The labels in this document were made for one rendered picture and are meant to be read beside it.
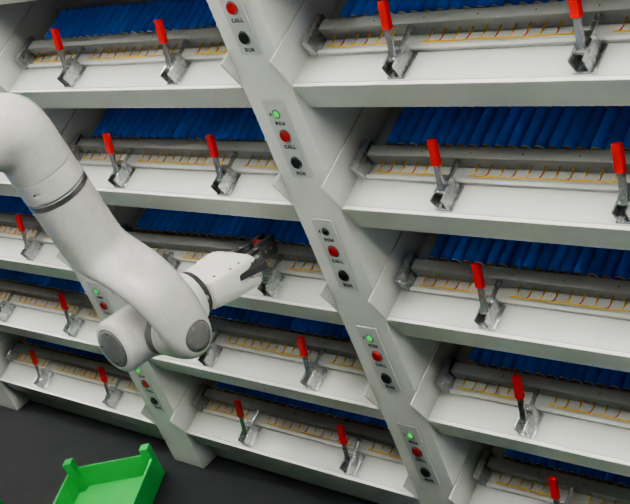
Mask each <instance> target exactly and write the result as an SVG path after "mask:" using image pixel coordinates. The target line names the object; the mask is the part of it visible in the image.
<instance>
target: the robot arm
mask: <svg viewBox="0 0 630 504"><path fill-rule="evenodd" d="M0 172H3V173H4V174H5V176H6V177H7V178H8V180H9V181H10V183H11V184H12V186H13V187H14V188H15V190H16V191H17V193H18V194H19V195H20V197H21V198H22V200H23V201H24V202H25V204H26V205H27V207H28V208H29V209H30V211H31V212H32V214H33V215H34V216H35V218H36V219H37V221H38V222H39V223H40V225H41V226H42V227H43V229H44V230H45V232H46V233H47V234H48V236H49V237H50V238H51V240H52V241H53V242H54V244H55V245H56V247H57V248H58V249H59V251H60V252H61V253H62V255H63V256H64V257H65V259H66V260H67V261H68V263H69V264H70V265H71V266H72V267H73V268H74V269H75V270H77V271H78V272H79V273H80V274H82V275H84V276H85V277H87V278H89V279H91V280H93V281H95V282H97V283H99V284H100V285H102V286H104V287H105V288H107V289H109V290H110V291H112V292H114V293H115V294H117V295H118V296H120V297H121V298H122V299H124V300H125V301H126V302H128V303H129V304H127V305H126V306H124V307H123V308H121V309H120V310H118V311H117V312H115V313H114V314H112V315H110V316H109V317H107V318H106V319H104V320H103V321H101V322H100V323H99V324H98V326H97V329H96V337H97V341H98V344H99V346H100V348H101V350H102V352H103V354H104V355H105V357H106V358H107V359H108V360H109V361H110V362H111V363H112V364H113V365H114V366H115V367H117V368H118V369H120V370H122V371H126V372H130V371H133V370H135V369H136V368H137V367H139V366H140V365H142V364H143V363H145V362H146V361H147V360H149V359H151V358H153V357H156V356H160V355H166V356H169V357H173V358H178V359H194V358H197V357H199V356H201V355H203V354H204V353H205V352H206V350H207V349H208V348H209V346H210V343H211V340H212V329H211V324H210V321H209V319H208V316H209V313H210V312H211V311H212V309H216V308H219V307H221V306H223V305H225V304H227V303H229V302H231V301H233V300H235V299H236V298H238V297H240V296H242V295H243V294H245V293H246V292H248V291H250V290H251V289H253V288H254V287H256V286H257V285H259V284H260V283H261V281H262V279H261V277H258V276H253V275H255V274H257V273H259V272H261V271H263V270H265V269H267V268H268V264H267V259H269V258H270V257H271V256H273V255H274V254H276V253H277V252H278V248H277V245H276V242H275V239H274V236H273V235H272V234H269V235H268V236H266V237H265V235H264V234H262V233H261V234H259V235H257V236H256V237H254V238H253V239H251V240H250V241H248V242H247V243H245V246H246V247H245V246H244V245H241V246H239V247H237V248H235V249H234V250H232V251H231V252H224V251H216V252H212V253H210V254H209V255H207V256H205V257H204V258H202V259H201V260H199V261H198V262H196V263H195V264H194V265H192V266H191V267H190V268H188V269H187V270H186V271H185V272H181V273H180V272H177V271H176V270H175V268H174V267H173V266H172V265H171V264H170V263H168V262H167V261H166V260H165V259H164V258H163V257H162V256H160V255H159V254H158V253H157V252H155V251H154V250H152V249H151V248H150V247H148V246H147V245H145V244H144V243H142V242H141V241H139V240H138V239H136V238H134V237H133V236H131V235H130V234H129V233H127V232H126V231H125V230H124V229H123V228H122V227H121V226H120V225H119V224H118V222H117V221H116V219H115V218H114V216H113V215H112V213H111V211H110V210H109V208H108V207H107V205H106V204H105V202H104V201H103V199H102V198H101V196H100V194H99V193H98V191H97V190H96V188H95V187H94V185H93V184H92V182H91V180H90V179H89V177H88V176H87V174H86V173H85V171H84V170H83V168H82V167H81V165H80V164H79V162H78V161H77V159H76V158H75V156H74V155H73V153H72V152H71V150H70V149H69V147H68V146H67V144H66V143H65V141H64V140H63V138H62V136H61V135H60V133H59V132H58V131H57V129H56V128H55V126H54V125H53V123H52V122H51V120H50V119H49V118H48V116H47V115H46V114H45V112H44V111H43V110H42V109H41V108H40V107H39V106H38V105H37V104H36V103H34V102H33V101H31V100H30V99H28V98H26V97H24V96H22V95H18V94H14V93H0ZM256 239H259V240H260V241H259V242H257V243H256V244H254V243H253V241H254V240H256ZM252 262H254V263H252Z"/></svg>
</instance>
